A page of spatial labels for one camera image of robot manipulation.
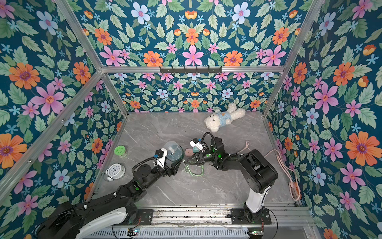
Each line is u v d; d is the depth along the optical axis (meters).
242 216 0.73
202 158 0.73
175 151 0.73
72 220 0.43
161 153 0.66
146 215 0.74
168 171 0.69
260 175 0.49
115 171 0.86
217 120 1.04
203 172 0.88
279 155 0.99
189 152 0.95
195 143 0.78
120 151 0.93
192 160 0.78
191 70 0.92
